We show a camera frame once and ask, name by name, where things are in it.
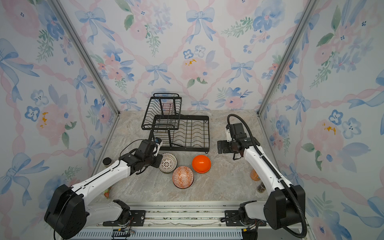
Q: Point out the aluminium left corner post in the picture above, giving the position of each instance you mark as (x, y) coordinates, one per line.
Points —
(81, 49)

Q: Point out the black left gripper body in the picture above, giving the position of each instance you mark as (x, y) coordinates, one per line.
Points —
(154, 160)

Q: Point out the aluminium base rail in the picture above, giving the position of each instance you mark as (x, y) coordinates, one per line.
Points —
(184, 221)

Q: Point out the white brown patterned bowl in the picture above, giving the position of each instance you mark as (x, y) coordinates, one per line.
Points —
(168, 164)

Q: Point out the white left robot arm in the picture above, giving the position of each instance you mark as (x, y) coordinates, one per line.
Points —
(70, 209)

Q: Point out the aluminium corner post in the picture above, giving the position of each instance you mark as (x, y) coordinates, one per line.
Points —
(81, 49)
(291, 47)

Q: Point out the dark spice jar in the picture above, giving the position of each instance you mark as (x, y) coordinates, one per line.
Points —
(261, 188)

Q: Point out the aluminium right corner post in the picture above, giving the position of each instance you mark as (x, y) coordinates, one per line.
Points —
(291, 47)

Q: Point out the black wire dish rack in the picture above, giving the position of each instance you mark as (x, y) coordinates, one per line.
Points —
(164, 120)

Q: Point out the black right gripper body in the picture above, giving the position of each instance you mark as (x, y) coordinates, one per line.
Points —
(228, 147)

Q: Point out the black lid jar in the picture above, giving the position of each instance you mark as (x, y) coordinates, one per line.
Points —
(107, 162)

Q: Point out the red patterned ceramic bowl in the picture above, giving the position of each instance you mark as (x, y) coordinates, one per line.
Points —
(183, 177)

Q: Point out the orange plastic bowl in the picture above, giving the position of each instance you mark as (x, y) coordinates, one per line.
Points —
(201, 164)

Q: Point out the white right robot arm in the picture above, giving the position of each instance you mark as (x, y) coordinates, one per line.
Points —
(285, 206)

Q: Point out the green packet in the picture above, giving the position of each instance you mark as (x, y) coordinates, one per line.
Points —
(107, 193)

